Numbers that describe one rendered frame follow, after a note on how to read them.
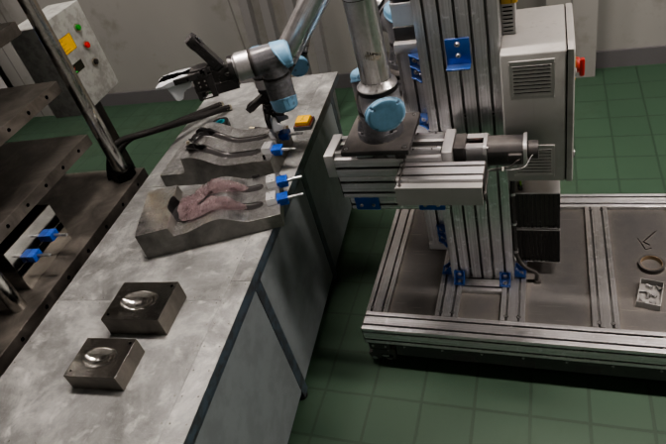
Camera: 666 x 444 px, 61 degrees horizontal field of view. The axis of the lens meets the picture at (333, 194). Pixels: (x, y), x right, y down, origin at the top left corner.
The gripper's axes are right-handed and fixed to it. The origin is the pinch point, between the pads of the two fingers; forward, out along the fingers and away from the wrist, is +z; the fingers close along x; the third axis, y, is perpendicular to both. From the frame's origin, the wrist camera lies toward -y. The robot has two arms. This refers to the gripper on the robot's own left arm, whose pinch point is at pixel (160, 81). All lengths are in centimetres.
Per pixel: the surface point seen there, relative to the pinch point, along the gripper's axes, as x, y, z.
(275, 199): 23, 55, -15
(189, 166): 60, 49, 17
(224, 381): -24, 85, 12
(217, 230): 20, 58, 6
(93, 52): 113, 5, 50
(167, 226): 21, 52, 22
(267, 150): 52, 48, -15
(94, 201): 74, 57, 64
